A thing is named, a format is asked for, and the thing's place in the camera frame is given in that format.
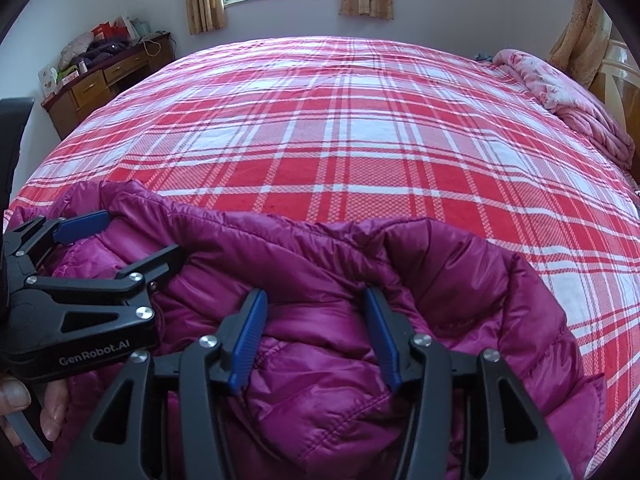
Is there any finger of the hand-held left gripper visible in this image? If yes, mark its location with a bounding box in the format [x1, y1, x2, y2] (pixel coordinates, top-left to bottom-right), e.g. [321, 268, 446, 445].
[22, 243, 187, 336]
[4, 210, 114, 263]

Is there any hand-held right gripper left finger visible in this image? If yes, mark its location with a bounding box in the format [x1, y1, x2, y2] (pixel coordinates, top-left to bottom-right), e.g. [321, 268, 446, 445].
[57, 288, 269, 480]

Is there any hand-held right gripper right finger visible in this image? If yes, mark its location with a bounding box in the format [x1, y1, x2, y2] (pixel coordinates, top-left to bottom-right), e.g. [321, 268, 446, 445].
[363, 287, 574, 480]

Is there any magenta puffer jacket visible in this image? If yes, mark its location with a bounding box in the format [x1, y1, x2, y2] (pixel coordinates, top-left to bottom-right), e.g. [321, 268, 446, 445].
[2, 180, 608, 480]

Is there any pile of clothes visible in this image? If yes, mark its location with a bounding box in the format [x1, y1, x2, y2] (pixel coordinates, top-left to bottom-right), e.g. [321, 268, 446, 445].
[59, 32, 132, 70]

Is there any person's left hand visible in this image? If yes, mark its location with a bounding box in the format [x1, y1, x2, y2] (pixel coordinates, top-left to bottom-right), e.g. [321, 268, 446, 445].
[0, 377, 69, 448]

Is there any wooden desk with drawers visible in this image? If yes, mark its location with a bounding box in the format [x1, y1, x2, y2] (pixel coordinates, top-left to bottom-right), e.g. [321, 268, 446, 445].
[40, 32, 178, 141]

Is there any white box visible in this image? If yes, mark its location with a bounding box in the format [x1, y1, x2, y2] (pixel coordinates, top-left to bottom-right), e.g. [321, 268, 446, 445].
[39, 64, 62, 97]

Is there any red bag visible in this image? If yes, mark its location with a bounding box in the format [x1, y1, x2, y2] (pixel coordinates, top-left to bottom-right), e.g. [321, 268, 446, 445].
[92, 20, 124, 42]

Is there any red plaid bed sheet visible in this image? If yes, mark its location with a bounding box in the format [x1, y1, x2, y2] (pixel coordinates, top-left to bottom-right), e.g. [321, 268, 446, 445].
[5, 35, 640, 480]

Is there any pink floral blanket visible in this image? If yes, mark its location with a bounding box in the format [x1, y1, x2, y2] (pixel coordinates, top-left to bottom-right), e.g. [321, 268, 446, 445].
[492, 49, 636, 171]

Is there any wooden bed headboard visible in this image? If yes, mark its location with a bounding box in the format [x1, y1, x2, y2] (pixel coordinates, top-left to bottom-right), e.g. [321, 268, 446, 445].
[590, 40, 640, 181]

